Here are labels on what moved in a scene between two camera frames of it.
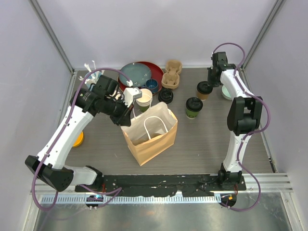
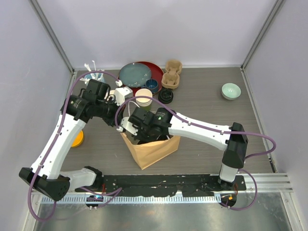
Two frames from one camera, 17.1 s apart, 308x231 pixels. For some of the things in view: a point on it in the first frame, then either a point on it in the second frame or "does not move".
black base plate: (165, 185) does not move
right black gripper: (215, 84) -> (139, 137)
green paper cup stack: (144, 103) does not move
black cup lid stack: (165, 95) does not move
